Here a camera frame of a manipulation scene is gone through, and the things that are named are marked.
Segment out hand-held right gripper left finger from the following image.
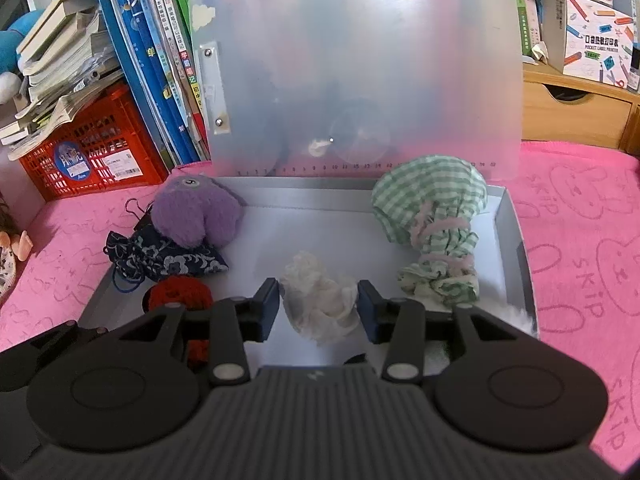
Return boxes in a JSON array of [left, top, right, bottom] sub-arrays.
[[116, 276, 281, 387]]

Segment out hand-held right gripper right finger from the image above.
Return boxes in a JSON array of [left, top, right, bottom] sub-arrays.
[[356, 279, 526, 386]]

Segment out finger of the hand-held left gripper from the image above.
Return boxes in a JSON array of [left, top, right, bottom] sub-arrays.
[[0, 322, 109, 393]]

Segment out white tissue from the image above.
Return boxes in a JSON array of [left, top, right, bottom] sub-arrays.
[[278, 251, 362, 346]]

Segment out red knitted item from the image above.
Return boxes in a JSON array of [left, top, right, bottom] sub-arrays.
[[144, 275, 215, 371]]

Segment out grey storage box translucent lid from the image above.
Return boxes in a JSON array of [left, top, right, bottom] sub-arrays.
[[77, 0, 540, 366]]

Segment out navy floral drawstring pouch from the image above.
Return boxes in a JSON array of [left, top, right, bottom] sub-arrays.
[[104, 197, 230, 295]]

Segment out purple plush toy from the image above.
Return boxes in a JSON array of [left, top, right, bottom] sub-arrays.
[[151, 174, 246, 248]]

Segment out green checked cloth bundle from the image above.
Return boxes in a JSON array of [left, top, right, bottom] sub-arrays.
[[371, 156, 487, 306]]

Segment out long-haired doll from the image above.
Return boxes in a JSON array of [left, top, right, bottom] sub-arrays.
[[0, 195, 33, 306]]

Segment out red plastic basket blue sticker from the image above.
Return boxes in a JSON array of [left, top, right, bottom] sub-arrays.
[[19, 82, 168, 202]]

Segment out pink printed blanket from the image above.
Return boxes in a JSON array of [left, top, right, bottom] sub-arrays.
[[0, 140, 640, 476]]

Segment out row of tall thin books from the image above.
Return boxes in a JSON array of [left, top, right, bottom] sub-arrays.
[[94, 0, 301, 168]]

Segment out wooden drawer box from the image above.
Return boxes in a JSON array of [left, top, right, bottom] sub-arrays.
[[521, 57, 640, 153]]

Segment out stack of lying books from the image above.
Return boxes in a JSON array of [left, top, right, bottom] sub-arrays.
[[0, 0, 126, 161]]

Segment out blue white plush toy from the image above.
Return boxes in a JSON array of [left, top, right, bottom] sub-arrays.
[[0, 10, 46, 106]]

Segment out row of small upright books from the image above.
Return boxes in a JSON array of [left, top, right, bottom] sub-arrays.
[[507, 0, 640, 58]]

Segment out white patterned carton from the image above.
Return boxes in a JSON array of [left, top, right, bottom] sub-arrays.
[[540, 0, 637, 92]]

